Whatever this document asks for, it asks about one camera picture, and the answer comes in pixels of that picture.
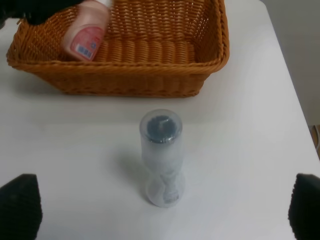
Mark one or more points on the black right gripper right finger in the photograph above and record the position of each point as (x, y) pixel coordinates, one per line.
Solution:
(304, 209)

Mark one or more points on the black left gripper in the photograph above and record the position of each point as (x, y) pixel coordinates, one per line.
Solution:
(36, 12)

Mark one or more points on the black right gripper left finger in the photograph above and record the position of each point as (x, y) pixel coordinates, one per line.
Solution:
(20, 208)

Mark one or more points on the pink bottle white cap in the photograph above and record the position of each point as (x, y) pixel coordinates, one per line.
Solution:
(85, 35)

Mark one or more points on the brown wicker basket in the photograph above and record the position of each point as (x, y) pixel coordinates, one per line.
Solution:
(152, 48)

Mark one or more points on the clear spray bottle black nozzle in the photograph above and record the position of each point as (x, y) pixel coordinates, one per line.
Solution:
(162, 154)

